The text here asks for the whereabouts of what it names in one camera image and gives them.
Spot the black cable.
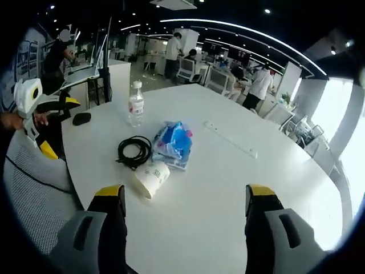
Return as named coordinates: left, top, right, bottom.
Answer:
left=116, top=135, right=153, bottom=171

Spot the ceiling vent panel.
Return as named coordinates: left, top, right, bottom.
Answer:
left=149, top=0, right=198, bottom=10

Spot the grey mesh office chair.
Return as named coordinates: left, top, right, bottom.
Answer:
left=4, top=136, right=83, bottom=255

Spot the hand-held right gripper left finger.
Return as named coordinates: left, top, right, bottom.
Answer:
left=50, top=184, right=128, bottom=274

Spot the person's left hand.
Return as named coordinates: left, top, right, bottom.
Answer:
left=0, top=112, right=50, bottom=131

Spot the white paper cup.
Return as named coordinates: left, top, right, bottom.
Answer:
left=133, top=161, right=171, bottom=200

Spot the large blue pad packet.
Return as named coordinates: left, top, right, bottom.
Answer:
left=152, top=122, right=189, bottom=172

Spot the tilted white desk board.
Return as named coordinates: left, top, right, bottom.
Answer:
left=59, top=66, right=101, bottom=90

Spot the white office chair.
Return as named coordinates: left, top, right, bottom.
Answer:
left=207, top=68, right=229, bottom=95
left=176, top=58, right=196, bottom=81

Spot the curved ceiling light strip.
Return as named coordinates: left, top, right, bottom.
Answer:
left=159, top=18, right=329, bottom=78

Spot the clear plastic water bottle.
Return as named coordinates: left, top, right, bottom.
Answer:
left=127, top=80, right=145, bottom=128

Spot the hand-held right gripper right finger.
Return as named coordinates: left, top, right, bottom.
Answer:
left=244, top=184, right=329, bottom=274

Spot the black computer mouse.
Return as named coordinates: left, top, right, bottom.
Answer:
left=72, top=112, right=92, bottom=126

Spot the white pillar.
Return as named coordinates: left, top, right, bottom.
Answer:
left=278, top=61, right=303, bottom=99

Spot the small blue packet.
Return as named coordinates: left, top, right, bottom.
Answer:
left=161, top=121, right=194, bottom=161

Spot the white table socket strip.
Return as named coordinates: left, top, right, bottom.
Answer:
left=202, top=120, right=258, bottom=159

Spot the white table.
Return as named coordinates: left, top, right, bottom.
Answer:
left=61, top=82, right=347, bottom=274

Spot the black stand pole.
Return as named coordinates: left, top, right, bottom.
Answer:
left=96, top=16, right=113, bottom=103

